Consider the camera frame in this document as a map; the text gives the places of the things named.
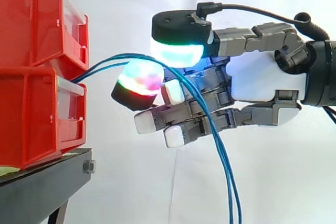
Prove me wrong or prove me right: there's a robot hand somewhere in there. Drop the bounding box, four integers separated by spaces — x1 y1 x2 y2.
111 3 311 148

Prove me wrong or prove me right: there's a black coiled cable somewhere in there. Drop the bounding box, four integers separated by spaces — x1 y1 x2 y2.
293 12 329 41

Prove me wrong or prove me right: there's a blue cable bundle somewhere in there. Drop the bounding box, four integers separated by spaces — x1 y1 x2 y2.
71 52 243 224

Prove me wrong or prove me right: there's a red bin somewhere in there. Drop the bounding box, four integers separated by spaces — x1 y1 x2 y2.
0 0 89 68
0 65 88 170

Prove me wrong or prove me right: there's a thin black cable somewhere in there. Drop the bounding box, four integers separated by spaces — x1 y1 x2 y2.
222 4 299 25

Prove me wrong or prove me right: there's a black stand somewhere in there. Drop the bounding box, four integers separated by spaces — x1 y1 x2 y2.
0 147 96 224

